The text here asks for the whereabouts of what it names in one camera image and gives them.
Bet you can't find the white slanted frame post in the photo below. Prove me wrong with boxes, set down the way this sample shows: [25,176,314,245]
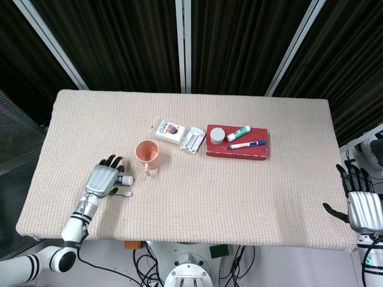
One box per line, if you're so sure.
[265,0,327,97]
[20,0,90,90]

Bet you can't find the white printed soap packet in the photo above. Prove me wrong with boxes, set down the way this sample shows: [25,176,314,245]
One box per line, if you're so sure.
[148,119,188,146]

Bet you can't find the pink plastic mug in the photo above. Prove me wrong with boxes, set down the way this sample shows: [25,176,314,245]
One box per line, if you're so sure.
[135,140,164,179]

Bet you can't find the green white glue stick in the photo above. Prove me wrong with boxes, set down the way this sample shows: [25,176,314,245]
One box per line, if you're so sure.
[226,126,251,142]

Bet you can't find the dark pleated curtain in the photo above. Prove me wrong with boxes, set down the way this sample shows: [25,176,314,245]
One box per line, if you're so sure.
[0,0,79,126]
[273,0,383,148]
[29,0,183,93]
[190,0,314,96]

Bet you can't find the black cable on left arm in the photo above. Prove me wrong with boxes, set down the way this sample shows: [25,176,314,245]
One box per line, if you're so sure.
[76,249,144,287]

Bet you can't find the green button box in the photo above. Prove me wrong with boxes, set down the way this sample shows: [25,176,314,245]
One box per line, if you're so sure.
[209,244,230,259]

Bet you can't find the black floor cable bundle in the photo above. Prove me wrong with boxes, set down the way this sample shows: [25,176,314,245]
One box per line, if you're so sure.
[133,242,165,287]
[220,245,256,287]

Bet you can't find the white black background robot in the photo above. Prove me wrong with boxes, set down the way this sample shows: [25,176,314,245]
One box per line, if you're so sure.
[341,122,383,174]

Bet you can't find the red brick block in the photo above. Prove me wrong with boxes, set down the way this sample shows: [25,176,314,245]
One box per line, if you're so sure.
[205,124,269,162]

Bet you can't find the dark mesh screen panel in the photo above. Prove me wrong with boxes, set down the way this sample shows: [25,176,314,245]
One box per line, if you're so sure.
[0,88,47,249]

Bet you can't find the white-capped purple tube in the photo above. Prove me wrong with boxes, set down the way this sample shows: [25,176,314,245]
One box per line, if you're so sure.
[114,175,134,186]

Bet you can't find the beige woven tablecloth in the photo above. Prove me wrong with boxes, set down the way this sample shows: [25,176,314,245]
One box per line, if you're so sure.
[15,89,360,254]

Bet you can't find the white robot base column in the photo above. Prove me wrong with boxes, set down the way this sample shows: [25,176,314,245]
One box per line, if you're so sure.
[146,240,240,287]

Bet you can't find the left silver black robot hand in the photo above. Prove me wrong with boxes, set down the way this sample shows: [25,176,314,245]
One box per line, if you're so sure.
[84,154,126,200]

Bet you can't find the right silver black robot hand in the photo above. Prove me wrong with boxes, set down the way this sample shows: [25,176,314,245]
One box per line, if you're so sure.
[322,163,383,234]

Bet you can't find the blue white marker pen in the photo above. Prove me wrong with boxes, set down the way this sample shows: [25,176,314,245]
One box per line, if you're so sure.
[229,140,267,150]

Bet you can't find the white upright frame post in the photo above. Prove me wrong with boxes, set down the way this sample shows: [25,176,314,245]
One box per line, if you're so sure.
[175,0,193,94]

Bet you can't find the grey lidded cream jar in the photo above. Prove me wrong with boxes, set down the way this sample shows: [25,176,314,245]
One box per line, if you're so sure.
[209,127,226,146]

